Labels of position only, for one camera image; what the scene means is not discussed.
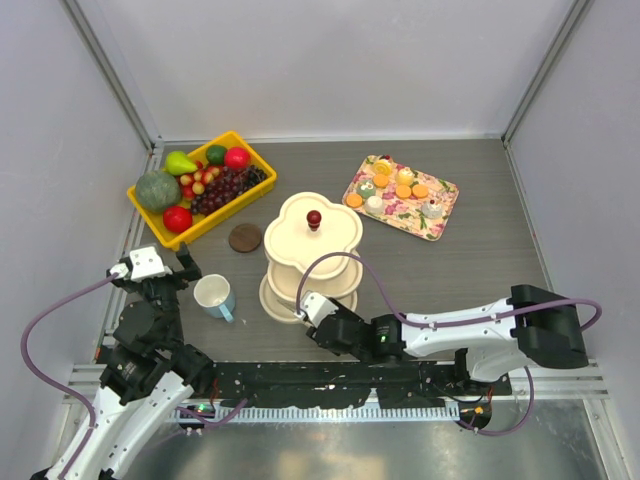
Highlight cream three-tier cake stand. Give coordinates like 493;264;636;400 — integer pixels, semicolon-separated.
259;192;363;324

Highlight yellow swiss roll cake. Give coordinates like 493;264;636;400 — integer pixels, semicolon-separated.
372;155;394;176

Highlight metal serving tongs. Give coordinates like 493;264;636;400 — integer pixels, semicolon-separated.
276;299;299;316

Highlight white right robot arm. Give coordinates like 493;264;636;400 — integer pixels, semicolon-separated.
301;285;588;394

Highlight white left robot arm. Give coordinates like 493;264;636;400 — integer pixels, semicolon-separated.
34;245;215;479

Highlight blue white mug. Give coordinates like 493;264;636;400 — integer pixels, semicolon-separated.
193;274;236;323

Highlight red apple front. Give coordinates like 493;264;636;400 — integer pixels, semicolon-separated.
163;206;193;234

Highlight red apple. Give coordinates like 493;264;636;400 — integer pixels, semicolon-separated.
163;206;193;234
224;146;251;170

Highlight brown round coaster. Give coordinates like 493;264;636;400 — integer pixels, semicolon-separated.
228;223;262;253

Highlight red yellow cherries cluster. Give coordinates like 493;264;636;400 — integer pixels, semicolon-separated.
177;166;222;201

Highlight green melon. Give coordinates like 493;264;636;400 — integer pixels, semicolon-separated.
135;170;182;213

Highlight purple grape bunch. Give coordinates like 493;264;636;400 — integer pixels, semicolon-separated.
188;165;267;216

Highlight yellow plastic fruit bin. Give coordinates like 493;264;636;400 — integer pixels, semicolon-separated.
127;131;278;251

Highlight green pear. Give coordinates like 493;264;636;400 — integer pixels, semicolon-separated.
165;151;198;176

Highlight green lime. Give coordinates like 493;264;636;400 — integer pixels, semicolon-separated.
205;144;228;166

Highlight red apple back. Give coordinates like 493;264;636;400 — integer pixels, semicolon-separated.
224;146;251;170

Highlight white dome cake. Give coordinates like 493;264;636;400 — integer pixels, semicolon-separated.
364;196;385;215

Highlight orange biscuit far left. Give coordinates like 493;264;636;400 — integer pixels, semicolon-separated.
345;193;363;208

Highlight orange biscuit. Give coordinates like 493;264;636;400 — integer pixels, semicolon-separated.
372;174;389;189
411;184;429;199
345;193;363;208
395;184;412;200

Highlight green dome cake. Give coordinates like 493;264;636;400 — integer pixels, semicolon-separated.
355;180;377;201

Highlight floral serving tray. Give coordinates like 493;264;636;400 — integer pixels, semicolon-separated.
342;155;459;242

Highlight grey white cream cake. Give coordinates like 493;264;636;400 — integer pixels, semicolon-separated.
421;199;444;220

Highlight orange biscuit centre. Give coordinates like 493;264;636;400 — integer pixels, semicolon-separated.
395;184;412;200

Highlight orange biscuit upper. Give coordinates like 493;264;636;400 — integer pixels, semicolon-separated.
372;174;389;189

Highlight orange biscuit right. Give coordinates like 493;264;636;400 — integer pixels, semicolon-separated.
411;184;429;199

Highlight yellow dome cake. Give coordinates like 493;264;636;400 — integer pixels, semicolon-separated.
395;167;414;186

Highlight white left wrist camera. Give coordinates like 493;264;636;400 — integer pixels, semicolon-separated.
107;245;172;283

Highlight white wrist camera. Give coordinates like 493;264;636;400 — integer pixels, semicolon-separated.
294;291;337;328
107;245;172;283

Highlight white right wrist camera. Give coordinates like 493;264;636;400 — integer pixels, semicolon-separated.
294;291;337;328

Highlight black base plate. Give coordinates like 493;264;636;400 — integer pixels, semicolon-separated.
212;361;512;410

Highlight white cable duct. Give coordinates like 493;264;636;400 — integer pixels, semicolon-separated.
87;405;461;424

